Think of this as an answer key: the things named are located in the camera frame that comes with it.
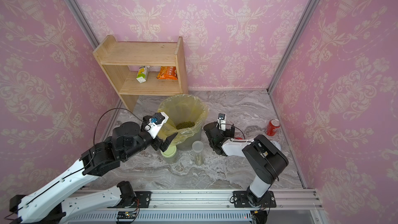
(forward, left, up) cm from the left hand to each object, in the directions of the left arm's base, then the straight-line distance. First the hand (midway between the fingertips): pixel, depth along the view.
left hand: (170, 126), depth 63 cm
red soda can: (+15, -54, -22) cm, 60 cm away
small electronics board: (-27, +22, -35) cm, 49 cm away
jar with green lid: (-4, +3, -20) cm, 21 cm away
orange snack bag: (+43, +9, -7) cm, 45 cm away
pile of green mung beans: (+19, -2, -29) cm, 35 cm away
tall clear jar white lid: (-2, -11, -15) cm, 19 cm away
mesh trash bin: (+6, -5, -30) cm, 31 cm away
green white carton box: (+41, +24, -6) cm, 48 cm away
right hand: (+17, -27, -24) cm, 40 cm away
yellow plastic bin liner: (+19, -4, -17) cm, 26 cm away
